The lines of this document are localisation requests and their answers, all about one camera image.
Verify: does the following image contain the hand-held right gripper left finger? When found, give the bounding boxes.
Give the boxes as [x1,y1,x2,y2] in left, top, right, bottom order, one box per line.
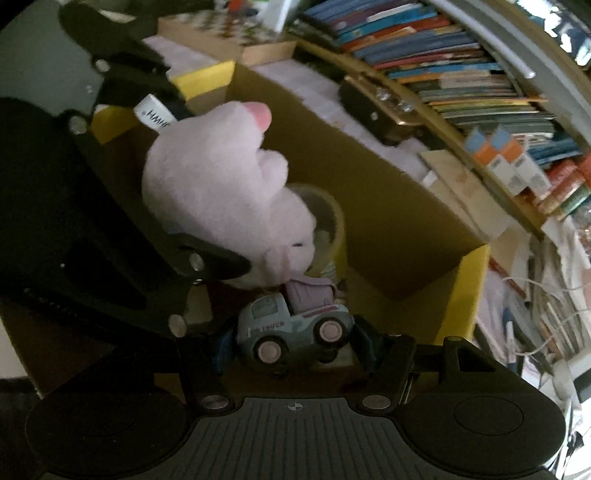
[178,320,241,412]

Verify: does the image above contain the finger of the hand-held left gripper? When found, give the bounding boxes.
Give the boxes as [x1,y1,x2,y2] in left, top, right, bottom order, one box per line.
[67,113,252,337]
[59,4,195,124]

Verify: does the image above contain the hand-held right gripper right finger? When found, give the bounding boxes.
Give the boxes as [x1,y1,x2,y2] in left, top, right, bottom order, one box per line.
[350,315,511,414]

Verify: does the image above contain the light blue toy truck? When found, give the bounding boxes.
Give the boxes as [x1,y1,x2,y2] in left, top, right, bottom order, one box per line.
[235,277,356,377]

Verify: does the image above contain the pink plush toy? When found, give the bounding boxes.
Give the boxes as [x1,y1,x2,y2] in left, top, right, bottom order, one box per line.
[134,93,320,292]

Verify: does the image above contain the cardboard box with yellow edges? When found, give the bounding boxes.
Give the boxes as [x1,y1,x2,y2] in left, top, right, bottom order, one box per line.
[9,60,491,398]

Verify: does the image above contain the wooden chess board box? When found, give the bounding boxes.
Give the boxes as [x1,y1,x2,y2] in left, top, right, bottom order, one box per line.
[158,10,297,66]

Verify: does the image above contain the yellowish tape roll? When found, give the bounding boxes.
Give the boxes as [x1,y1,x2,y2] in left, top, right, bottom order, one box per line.
[286,182,348,283]

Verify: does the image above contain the flat cardboard sheets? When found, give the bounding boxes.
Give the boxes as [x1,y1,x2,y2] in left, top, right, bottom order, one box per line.
[417,149,514,241]

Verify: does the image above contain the messy stack of papers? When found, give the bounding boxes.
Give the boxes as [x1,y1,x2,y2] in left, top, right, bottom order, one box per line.
[475,220,591,363]

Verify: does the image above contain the white and wood bookshelf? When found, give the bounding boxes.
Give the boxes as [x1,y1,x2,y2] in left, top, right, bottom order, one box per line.
[277,0,591,243]

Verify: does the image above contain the orange and white carton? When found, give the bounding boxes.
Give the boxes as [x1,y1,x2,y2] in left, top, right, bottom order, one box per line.
[488,126,553,198]
[463,128,514,186]

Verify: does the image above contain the brown retro radio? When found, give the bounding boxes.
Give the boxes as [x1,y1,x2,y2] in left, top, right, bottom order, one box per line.
[338,73,426,147]

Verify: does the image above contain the red boxed book set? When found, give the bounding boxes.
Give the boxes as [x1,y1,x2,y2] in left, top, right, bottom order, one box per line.
[534,156,591,223]

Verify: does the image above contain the row of leaning colourful books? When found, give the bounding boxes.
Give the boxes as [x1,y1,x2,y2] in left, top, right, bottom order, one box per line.
[295,0,587,155]

